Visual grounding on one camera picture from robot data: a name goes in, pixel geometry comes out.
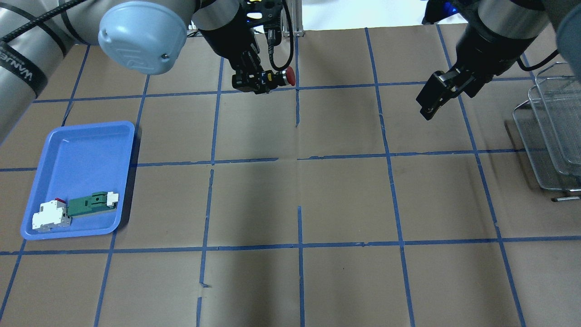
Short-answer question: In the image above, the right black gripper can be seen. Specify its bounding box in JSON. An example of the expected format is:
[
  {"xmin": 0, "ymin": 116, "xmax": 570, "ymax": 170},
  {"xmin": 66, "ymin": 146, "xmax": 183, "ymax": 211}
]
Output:
[{"xmin": 416, "ymin": 19, "xmax": 522, "ymax": 121}]

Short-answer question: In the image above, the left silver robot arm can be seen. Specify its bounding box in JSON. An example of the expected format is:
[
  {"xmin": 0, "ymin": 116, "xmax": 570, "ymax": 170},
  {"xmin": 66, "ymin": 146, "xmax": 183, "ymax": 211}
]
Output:
[{"xmin": 0, "ymin": 0, "xmax": 296, "ymax": 141}]

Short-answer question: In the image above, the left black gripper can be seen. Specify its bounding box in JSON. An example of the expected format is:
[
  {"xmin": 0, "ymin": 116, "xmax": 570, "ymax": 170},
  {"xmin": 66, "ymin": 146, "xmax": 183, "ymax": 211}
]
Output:
[{"xmin": 198, "ymin": 0, "xmax": 284, "ymax": 94}]

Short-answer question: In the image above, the red emergency stop button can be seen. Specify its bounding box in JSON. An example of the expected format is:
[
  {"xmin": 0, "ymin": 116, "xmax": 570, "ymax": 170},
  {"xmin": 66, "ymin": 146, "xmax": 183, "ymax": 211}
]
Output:
[{"xmin": 263, "ymin": 67, "xmax": 296, "ymax": 89}]

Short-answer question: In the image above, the blue plastic tray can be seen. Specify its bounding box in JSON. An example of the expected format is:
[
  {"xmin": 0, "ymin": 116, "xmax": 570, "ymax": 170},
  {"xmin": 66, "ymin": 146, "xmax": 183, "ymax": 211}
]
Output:
[{"xmin": 20, "ymin": 121, "xmax": 135, "ymax": 240}]

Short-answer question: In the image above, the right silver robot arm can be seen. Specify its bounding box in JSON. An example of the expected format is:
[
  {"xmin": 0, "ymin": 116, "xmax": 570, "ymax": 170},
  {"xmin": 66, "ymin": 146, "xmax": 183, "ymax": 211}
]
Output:
[{"xmin": 416, "ymin": 0, "xmax": 580, "ymax": 120}]

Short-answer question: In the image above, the green terminal block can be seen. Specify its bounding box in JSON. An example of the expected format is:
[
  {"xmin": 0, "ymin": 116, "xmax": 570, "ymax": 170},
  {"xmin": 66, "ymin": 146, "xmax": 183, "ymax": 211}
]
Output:
[{"xmin": 67, "ymin": 191, "xmax": 120, "ymax": 217}]

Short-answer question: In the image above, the wire mesh shelf basket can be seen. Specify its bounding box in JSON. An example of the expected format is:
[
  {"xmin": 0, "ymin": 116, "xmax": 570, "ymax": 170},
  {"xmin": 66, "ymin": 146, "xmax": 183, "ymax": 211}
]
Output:
[{"xmin": 512, "ymin": 62, "xmax": 581, "ymax": 203}]

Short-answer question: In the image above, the white circuit breaker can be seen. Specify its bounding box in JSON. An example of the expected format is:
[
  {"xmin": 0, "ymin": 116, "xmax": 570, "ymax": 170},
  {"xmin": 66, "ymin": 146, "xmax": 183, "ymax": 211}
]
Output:
[{"xmin": 31, "ymin": 198, "xmax": 71, "ymax": 232}]

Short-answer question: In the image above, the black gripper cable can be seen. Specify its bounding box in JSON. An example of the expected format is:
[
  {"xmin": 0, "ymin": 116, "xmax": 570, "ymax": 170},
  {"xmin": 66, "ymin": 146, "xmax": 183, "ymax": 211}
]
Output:
[{"xmin": 264, "ymin": 0, "xmax": 295, "ymax": 72}]

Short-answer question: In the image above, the aluminium frame post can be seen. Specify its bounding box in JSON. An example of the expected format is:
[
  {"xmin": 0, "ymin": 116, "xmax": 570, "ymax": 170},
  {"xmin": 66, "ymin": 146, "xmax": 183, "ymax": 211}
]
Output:
[{"xmin": 281, "ymin": 0, "xmax": 305, "ymax": 39}]

